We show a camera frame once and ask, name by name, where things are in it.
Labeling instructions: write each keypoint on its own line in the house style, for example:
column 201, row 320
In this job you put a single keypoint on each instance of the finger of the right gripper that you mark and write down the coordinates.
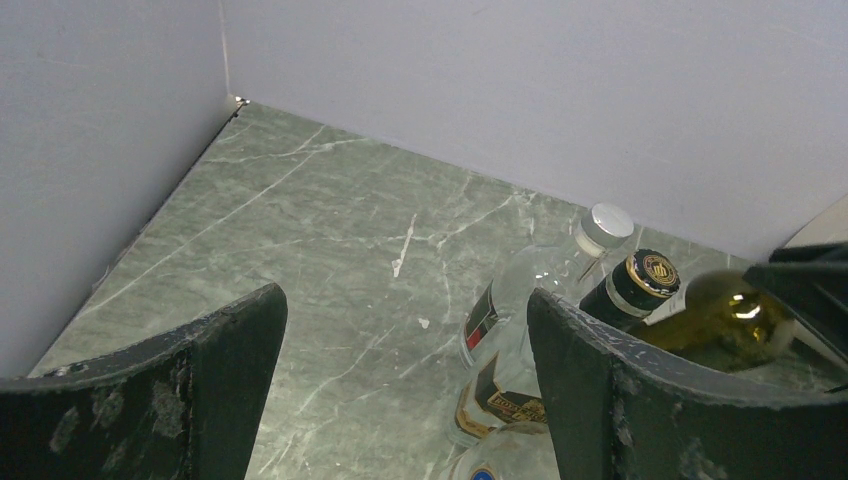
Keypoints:
column 811, row 283

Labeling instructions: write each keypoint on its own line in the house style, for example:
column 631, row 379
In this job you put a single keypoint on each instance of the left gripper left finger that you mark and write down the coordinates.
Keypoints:
column 183, row 404

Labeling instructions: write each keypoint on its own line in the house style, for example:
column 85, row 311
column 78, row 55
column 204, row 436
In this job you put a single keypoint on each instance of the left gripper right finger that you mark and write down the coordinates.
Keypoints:
column 618, row 408

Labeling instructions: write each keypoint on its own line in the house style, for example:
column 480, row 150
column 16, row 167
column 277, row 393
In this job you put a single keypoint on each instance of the green wine bottle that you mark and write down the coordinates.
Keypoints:
column 722, row 322

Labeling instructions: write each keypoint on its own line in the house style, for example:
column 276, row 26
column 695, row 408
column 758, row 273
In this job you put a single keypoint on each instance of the clear bottle white label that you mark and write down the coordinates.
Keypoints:
column 522, row 450

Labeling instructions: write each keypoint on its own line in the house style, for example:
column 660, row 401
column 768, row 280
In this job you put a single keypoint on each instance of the clear bottle gold label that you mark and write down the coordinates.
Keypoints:
column 502, row 387

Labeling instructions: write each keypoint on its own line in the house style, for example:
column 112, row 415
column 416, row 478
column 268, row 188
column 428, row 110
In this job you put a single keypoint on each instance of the clear bottle silver cap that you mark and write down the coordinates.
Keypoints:
column 571, row 269

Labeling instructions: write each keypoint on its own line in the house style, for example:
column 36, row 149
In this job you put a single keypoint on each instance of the cream cylindrical container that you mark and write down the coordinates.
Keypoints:
column 827, row 227

